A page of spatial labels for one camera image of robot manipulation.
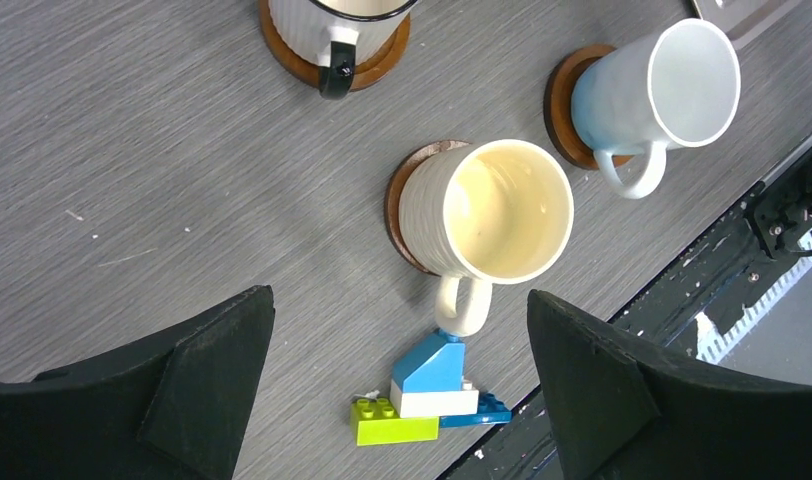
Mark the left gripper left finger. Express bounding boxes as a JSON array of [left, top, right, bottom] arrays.
[[0, 285, 275, 479]]

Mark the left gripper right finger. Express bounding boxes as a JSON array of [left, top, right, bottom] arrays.
[[527, 290, 812, 479]]

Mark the cream mug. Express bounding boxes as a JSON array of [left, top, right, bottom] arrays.
[[399, 139, 574, 337]]

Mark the wooden coaster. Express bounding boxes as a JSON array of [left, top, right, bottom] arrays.
[[543, 44, 616, 170], [384, 139, 469, 276], [258, 0, 413, 93]]

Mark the white mug blue outside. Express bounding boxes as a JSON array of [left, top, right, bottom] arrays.
[[570, 18, 741, 199]]

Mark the ribbed clear glass cup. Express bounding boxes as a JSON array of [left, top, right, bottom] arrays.
[[268, 0, 421, 102]]

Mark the metal tray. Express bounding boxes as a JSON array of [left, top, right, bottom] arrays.
[[690, 0, 801, 50]]

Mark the coloured toy brick stack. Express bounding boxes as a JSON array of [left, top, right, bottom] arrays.
[[350, 329, 512, 447]]

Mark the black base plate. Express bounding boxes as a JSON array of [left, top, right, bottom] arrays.
[[444, 137, 812, 479]]

